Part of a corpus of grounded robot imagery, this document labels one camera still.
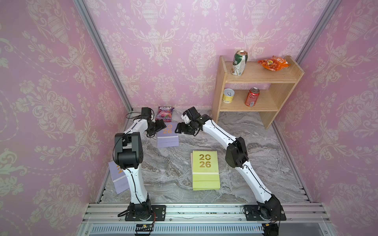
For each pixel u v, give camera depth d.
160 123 0.93
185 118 0.93
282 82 0.76
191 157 0.90
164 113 1.13
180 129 0.90
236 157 0.66
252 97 0.87
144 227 0.73
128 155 0.56
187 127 0.89
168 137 1.05
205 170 0.83
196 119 0.79
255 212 0.73
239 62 0.71
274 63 0.76
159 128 0.92
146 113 0.83
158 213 0.74
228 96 0.92
